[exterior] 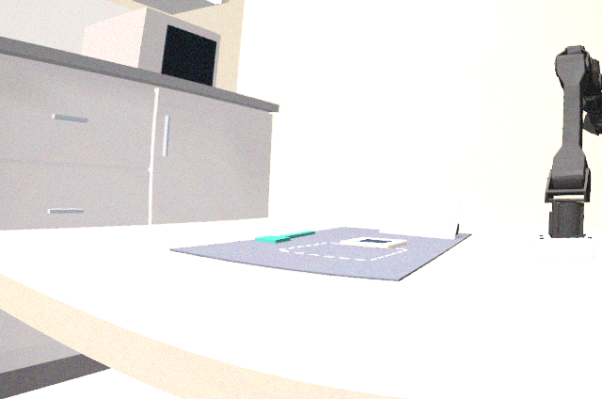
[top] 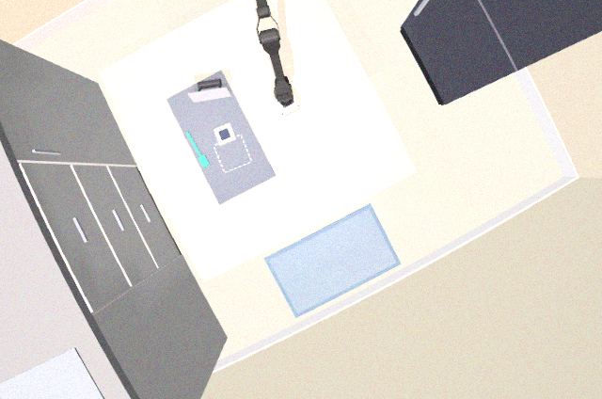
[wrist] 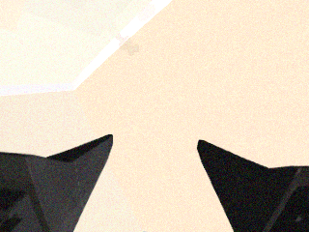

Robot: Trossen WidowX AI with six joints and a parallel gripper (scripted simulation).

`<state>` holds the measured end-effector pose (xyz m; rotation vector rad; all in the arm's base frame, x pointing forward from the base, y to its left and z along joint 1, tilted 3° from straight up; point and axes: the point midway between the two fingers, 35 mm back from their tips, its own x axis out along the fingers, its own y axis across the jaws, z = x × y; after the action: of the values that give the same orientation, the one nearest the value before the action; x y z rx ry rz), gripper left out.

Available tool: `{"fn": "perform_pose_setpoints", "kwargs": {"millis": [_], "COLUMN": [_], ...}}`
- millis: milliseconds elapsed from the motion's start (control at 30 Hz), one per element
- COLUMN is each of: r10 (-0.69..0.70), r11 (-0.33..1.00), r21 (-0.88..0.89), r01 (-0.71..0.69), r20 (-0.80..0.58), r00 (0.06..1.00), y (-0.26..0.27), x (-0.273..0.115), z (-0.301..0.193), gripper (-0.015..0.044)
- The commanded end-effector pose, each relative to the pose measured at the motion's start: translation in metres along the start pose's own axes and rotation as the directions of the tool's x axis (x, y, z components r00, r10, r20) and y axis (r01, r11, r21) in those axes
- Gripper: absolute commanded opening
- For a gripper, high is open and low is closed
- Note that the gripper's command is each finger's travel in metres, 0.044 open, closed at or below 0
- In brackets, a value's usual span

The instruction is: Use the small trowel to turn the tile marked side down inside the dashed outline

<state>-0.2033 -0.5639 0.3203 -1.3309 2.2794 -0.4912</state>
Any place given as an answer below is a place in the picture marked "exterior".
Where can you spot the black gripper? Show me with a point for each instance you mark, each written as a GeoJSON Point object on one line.
{"type": "Point", "coordinates": [595, 110]}

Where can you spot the turquoise small trowel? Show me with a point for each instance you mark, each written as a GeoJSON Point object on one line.
{"type": "Point", "coordinates": [283, 238]}

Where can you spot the white square tile with dark blue center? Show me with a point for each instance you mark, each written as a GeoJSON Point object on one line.
{"type": "Point", "coordinates": [373, 242]}

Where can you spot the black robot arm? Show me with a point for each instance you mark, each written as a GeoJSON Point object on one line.
{"type": "Point", "coordinates": [580, 77]}

